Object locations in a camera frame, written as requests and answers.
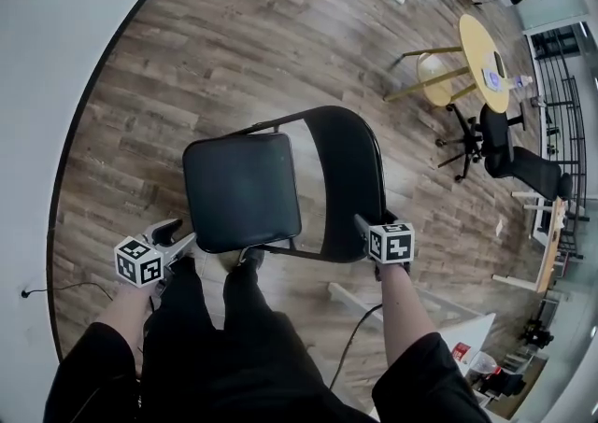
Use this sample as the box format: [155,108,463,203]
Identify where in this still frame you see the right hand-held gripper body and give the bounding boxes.
[367,221,417,283]

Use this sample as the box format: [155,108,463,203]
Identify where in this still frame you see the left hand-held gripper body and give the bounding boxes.
[114,223,190,290]

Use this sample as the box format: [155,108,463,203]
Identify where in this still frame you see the black folding chair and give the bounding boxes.
[181,105,399,264]

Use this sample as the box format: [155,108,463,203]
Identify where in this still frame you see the person's left forearm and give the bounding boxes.
[92,278,153,366]

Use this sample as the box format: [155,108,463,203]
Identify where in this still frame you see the person's right forearm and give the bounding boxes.
[379,263,442,364]

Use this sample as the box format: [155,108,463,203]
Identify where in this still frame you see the black office chair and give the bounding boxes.
[435,103,574,201]

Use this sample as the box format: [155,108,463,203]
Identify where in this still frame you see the person's black shoe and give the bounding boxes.
[236,247,265,275]

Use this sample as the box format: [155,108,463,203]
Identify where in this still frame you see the white board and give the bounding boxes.
[326,281,376,320]

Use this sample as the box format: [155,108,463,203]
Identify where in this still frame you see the person's black trousers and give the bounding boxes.
[139,256,375,423]

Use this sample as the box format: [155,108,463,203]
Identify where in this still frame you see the white table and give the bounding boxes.
[437,312,497,369]

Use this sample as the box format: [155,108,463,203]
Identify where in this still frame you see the clear bottle with red cap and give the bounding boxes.
[466,349,503,381]

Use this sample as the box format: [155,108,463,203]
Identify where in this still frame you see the wooden desk with white legs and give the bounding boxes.
[491,190,570,295]

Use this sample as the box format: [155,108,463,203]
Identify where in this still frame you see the round yellow stool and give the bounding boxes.
[415,51,463,108]

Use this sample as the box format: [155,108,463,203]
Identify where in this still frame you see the purple and white packet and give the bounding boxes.
[480,67,504,92]

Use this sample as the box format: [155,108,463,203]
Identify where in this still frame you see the round yellow table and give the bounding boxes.
[382,13,511,115]

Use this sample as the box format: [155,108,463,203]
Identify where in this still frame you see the black metal railing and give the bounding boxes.
[531,22,589,260]

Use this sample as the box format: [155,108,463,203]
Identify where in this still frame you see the thin black wall cable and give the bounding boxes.
[20,281,114,302]

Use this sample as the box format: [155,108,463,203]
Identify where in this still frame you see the thick black floor cable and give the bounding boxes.
[328,303,385,390]

